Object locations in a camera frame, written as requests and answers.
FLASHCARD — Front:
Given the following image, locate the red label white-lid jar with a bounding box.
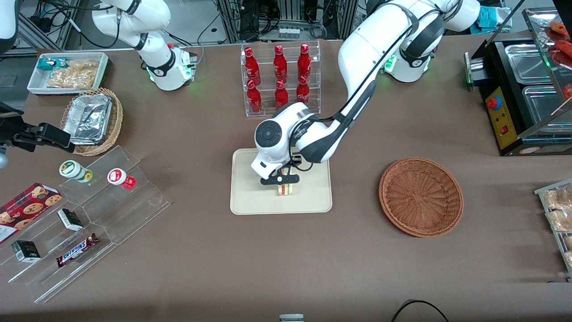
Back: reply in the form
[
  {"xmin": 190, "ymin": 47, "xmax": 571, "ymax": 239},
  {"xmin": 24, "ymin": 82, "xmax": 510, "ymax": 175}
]
[{"xmin": 107, "ymin": 168, "xmax": 136, "ymax": 190}]

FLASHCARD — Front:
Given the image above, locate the brown round wicker basket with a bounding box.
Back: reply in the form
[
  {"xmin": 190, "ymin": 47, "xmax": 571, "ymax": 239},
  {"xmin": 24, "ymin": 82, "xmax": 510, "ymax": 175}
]
[{"xmin": 379, "ymin": 157, "xmax": 464, "ymax": 238}]

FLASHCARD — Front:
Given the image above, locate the clear acrylic bottle rack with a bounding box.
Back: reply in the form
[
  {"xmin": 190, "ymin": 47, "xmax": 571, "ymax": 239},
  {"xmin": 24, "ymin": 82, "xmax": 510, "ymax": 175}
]
[{"xmin": 241, "ymin": 40, "xmax": 321, "ymax": 118}]

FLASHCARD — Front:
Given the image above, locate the tray of wrapped bread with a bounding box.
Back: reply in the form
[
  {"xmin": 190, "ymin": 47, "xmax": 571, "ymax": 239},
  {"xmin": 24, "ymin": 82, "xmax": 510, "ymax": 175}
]
[{"xmin": 534, "ymin": 179, "xmax": 572, "ymax": 275}]

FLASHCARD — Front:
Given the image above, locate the green label white-lid jar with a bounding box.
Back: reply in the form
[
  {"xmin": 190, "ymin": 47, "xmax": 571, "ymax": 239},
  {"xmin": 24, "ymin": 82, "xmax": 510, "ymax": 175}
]
[{"xmin": 59, "ymin": 160, "xmax": 94, "ymax": 183}]

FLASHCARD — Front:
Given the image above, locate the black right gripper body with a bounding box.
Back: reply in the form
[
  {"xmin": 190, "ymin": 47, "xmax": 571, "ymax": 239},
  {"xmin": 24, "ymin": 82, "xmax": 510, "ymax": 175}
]
[{"xmin": 0, "ymin": 102, "xmax": 43, "ymax": 153}]

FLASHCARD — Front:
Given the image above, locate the cream rectangular serving tray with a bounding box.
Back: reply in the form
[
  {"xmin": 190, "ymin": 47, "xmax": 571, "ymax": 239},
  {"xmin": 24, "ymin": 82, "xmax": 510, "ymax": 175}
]
[{"xmin": 230, "ymin": 146, "xmax": 333, "ymax": 216}]

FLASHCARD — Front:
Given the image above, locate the light tan wicker basket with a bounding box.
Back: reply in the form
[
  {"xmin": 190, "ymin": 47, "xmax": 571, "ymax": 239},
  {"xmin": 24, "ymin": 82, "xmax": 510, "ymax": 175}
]
[{"xmin": 60, "ymin": 87, "xmax": 124, "ymax": 157}]

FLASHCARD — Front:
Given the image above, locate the red cola bottle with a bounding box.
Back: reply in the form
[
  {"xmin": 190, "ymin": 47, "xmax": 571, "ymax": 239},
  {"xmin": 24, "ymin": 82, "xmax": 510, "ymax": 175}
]
[
  {"xmin": 273, "ymin": 45, "xmax": 288, "ymax": 84},
  {"xmin": 246, "ymin": 80, "xmax": 263, "ymax": 114},
  {"xmin": 296, "ymin": 75, "xmax": 311, "ymax": 110},
  {"xmin": 298, "ymin": 43, "xmax": 312, "ymax": 83},
  {"xmin": 244, "ymin": 47, "xmax": 261, "ymax": 85},
  {"xmin": 274, "ymin": 80, "xmax": 290, "ymax": 112}
]

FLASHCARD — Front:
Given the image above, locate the clear acrylic stepped display stand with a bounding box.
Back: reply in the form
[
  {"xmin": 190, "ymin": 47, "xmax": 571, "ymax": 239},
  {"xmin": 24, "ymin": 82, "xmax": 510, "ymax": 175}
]
[{"xmin": 0, "ymin": 145, "xmax": 171, "ymax": 304}]

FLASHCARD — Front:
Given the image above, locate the red tartan cookie box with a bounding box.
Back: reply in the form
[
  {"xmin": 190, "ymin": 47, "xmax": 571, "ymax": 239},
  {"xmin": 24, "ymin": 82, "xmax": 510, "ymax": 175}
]
[{"xmin": 0, "ymin": 182, "xmax": 63, "ymax": 244}]

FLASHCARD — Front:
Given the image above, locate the teal snack packet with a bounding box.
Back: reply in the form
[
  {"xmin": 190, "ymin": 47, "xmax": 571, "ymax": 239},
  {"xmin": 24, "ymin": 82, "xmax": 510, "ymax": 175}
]
[{"xmin": 37, "ymin": 57, "xmax": 68, "ymax": 71}]

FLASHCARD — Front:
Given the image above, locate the white rectangular snack bin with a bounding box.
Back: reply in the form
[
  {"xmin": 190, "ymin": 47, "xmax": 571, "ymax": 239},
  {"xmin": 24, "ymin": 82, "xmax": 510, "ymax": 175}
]
[{"xmin": 27, "ymin": 52, "xmax": 110, "ymax": 97}]

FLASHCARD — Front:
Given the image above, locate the aluminium foil container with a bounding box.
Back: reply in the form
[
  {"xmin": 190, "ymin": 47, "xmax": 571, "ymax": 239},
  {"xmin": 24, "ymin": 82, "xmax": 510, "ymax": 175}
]
[{"xmin": 63, "ymin": 93, "xmax": 113, "ymax": 146}]

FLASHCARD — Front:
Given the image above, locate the black cable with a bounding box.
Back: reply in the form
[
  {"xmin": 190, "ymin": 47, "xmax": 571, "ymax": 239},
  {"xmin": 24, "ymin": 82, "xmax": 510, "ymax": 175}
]
[{"xmin": 391, "ymin": 300, "xmax": 450, "ymax": 322}]

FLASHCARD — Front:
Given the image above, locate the Snickers chocolate bar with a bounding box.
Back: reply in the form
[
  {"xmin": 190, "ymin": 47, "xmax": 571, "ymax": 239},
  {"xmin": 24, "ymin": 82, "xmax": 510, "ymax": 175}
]
[{"xmin": 56, "ymin": 233, "xmax": 100, "ymax": 268}]

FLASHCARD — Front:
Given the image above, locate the stainless steel pan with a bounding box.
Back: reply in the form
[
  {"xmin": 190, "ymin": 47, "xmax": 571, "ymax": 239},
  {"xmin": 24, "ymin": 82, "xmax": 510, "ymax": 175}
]
[
  {"xmin": 522, "ymin": 85, "xmax": 572, "ymax": 135},
  {"xmin": 505, "ymin": 43, "xmax": 555, "ymax": 85}
]

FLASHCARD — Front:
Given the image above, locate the small black carton box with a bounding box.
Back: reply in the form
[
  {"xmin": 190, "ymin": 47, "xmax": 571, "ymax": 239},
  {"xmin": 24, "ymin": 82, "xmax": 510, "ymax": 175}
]
[
  {"xmin": 57, "ymin": 208, "xmax": 84, "ymax": 232},
  {"xmin": 11, "ymin": 240, "xmax": 41, "ymax": 263}
]

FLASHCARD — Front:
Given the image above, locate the clear bag of crackers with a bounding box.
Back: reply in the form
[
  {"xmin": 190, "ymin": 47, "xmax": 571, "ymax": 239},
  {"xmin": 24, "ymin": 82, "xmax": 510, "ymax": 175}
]
[{"xmin": 47, "ymin": 60, "xmax": 100, "ymax": 89}]

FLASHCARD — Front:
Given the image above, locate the black food warmer machine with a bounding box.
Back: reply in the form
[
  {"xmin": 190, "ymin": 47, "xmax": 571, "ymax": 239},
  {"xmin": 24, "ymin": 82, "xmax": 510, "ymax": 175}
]
[{"xmin": 464, "ymin": 7, "xmax": 572, "ymax": 157}]

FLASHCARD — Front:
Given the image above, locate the teal plastic bag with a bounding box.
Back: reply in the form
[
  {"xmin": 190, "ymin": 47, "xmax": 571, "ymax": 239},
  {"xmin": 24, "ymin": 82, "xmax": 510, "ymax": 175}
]
[{"xmin": 475, "ymin": 6, "xmax": 510, "ymax": 34}]

